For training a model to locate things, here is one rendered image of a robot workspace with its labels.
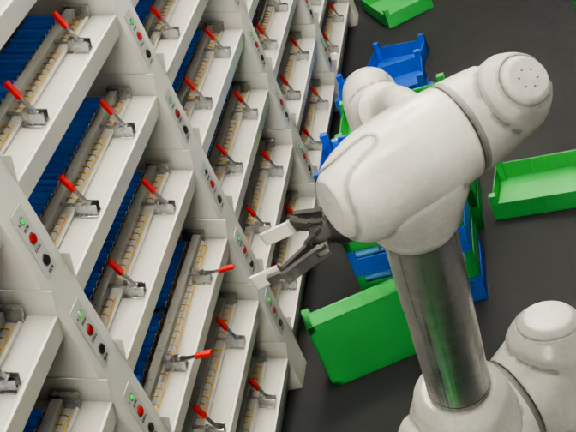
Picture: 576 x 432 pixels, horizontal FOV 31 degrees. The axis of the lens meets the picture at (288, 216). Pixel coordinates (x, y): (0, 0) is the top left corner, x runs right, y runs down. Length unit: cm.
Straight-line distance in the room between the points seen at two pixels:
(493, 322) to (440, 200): 136
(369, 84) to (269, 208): 96
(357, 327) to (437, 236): 122
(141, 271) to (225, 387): 39
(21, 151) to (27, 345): 32
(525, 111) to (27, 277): 79
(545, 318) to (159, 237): 79
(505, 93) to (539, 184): 177
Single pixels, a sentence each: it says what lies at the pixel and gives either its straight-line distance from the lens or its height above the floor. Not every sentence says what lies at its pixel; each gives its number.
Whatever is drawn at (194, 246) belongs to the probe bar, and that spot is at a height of 53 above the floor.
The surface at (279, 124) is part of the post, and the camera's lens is 304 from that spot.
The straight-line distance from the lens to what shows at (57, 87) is 192.
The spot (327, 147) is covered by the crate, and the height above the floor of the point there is 45.
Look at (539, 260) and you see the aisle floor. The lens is 279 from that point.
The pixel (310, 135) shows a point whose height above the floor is 16.
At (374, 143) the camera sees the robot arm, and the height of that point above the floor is 109.
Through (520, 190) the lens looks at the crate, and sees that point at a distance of 305.
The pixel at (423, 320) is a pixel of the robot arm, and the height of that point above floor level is 77.
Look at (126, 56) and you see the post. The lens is 220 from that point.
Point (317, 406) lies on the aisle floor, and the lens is 262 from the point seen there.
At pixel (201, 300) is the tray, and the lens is 223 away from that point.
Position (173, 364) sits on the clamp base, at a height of 52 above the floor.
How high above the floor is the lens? 171
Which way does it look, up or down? 31 degrees down
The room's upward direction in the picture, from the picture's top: 24 degrees counter-clockwise
